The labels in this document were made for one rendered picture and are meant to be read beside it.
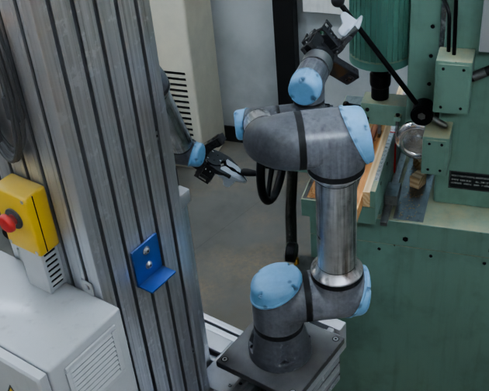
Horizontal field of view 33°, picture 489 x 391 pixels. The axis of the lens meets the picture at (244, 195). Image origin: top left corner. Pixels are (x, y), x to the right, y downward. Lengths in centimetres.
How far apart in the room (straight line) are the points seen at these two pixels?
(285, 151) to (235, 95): 258
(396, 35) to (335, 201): 72
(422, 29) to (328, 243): 74
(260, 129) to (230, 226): 212
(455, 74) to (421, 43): 16
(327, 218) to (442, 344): 108
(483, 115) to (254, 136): 86
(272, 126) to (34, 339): 59
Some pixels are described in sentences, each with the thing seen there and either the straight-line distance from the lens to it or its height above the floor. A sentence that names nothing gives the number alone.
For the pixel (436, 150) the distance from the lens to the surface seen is 223.
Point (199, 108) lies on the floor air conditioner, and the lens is 388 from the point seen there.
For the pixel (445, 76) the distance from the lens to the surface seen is 213.
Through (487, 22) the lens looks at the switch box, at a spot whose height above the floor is 140.
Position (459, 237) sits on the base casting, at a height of 77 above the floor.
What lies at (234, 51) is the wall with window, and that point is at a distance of 399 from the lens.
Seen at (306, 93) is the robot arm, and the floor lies 134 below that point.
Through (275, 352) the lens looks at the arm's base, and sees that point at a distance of 189.
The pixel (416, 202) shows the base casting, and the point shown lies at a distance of 244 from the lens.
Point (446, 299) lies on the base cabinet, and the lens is 253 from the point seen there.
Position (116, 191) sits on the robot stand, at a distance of 148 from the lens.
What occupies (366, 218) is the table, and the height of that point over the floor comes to 86.
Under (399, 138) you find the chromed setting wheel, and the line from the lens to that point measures 230.
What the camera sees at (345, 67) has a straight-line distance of 207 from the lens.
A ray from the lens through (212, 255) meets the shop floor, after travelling 352.
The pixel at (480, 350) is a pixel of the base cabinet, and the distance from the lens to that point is 266.
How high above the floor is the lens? 226
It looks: 36 degrees down
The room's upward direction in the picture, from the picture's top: 6 degrees counter-clockwise
